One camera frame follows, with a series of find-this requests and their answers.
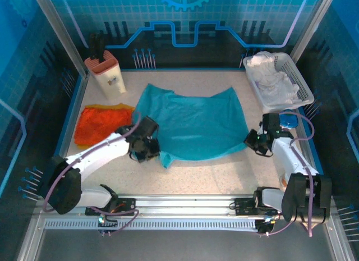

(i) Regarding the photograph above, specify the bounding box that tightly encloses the slotted grey cable duct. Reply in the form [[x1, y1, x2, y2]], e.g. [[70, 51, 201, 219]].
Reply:
[[43, 218, 260, 231]]

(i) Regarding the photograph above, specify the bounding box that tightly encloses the blue white plastic cup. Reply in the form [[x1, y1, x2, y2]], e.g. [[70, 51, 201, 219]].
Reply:
[[280, 111, 298, 130]]

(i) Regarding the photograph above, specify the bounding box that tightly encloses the yellow t-shirt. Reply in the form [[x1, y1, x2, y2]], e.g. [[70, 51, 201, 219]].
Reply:
[[75, 103, 136, 149]]

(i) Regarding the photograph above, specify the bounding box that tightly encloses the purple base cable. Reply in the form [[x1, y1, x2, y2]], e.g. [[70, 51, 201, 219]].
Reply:
[[265, 213, 294, 236], [99, 200, 141, 236]]

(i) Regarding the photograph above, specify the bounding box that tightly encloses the small controller board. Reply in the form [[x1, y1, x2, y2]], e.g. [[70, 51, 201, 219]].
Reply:
[[97, 214, 118, 236], [255, 216, 277, 236]]

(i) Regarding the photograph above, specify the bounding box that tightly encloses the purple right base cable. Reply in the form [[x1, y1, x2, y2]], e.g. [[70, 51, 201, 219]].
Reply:
[[265, 213, 294, 236]]

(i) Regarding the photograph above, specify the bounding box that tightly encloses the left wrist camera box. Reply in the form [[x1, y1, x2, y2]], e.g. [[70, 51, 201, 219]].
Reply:
[[136, 116, 160, 138]]

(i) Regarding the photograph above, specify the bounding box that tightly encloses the teal t-shirt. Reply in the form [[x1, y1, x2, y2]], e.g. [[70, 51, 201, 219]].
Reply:
[[134, 83, 249, 169]]

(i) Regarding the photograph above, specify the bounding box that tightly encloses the small right controller board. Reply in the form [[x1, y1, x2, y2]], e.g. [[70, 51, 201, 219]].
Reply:
[[255, 216, 277, 236]]

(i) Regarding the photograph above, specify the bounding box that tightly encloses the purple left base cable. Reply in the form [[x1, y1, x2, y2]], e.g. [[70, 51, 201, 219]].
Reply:
[[99, 200, 141, 236]]

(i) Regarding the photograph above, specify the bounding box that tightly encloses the white plastic laundry basket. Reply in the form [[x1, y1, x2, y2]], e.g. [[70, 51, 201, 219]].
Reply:
[[242, 52, 315, 115]]

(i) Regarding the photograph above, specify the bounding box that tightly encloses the orange t-shirt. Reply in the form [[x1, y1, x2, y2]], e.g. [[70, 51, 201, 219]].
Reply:
[[74, 106, 134, 146]]

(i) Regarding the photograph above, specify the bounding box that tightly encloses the white crumpled t-shirt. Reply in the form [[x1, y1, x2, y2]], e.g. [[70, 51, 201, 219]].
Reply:
[[247, 51, 277, 76], [256, 71, 300, 106]]

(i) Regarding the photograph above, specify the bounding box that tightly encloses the small left controller board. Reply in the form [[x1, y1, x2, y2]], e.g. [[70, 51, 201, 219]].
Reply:
[[97, 214, 118, 236]]

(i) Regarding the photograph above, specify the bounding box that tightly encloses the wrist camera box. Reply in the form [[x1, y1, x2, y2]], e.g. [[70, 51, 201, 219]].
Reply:
[[136, 116, 160, 138], [262, 112, 281, 131]]

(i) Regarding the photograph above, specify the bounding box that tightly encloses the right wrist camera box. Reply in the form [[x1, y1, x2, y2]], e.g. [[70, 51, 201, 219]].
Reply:
[[262, 112, 281, 131]]

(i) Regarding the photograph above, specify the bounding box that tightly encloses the black knife handle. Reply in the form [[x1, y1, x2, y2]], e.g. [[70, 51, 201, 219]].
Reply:
[[96, 35, 107, 63], [88, 33, 98, 60]]

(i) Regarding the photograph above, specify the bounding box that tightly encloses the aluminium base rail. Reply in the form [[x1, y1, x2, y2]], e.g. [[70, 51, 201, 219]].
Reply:
[[35, 193, 336, 217]]

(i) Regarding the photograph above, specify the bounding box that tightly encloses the aluminium frame post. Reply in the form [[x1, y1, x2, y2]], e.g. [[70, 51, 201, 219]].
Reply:
[[30, 0, 89, 78], [288, 0, 339, 67]]

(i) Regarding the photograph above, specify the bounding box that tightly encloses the cream pink knife block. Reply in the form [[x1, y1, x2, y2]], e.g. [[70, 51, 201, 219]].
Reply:
[[84, 50, 127, 98]]

